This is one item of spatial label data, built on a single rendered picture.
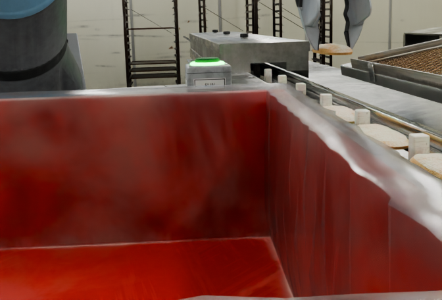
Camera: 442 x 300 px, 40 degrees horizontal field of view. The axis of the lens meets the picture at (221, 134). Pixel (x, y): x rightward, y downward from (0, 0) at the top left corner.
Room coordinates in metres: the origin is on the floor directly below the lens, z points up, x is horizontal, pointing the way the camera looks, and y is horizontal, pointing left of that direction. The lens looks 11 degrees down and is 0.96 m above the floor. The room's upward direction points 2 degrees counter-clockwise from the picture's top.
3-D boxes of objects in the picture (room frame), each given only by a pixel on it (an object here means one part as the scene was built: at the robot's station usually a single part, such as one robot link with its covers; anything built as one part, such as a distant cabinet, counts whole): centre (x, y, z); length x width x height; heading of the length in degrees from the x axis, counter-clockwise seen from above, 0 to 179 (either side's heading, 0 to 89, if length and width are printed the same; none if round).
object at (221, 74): (0.98, 0.02, 0.84); 0.08 x 0.08 x 0.11; 5
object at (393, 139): (0.56, -0.15, 0.86); 0.10 x 0.04 x 0.01; 5
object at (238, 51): (1.83, -0.03, 0.89); 1.25 x 0.18 x 0.09; 5
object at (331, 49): (0.76, -0.14, 0.93); 0.10 x 0.04 x 0.01; 6
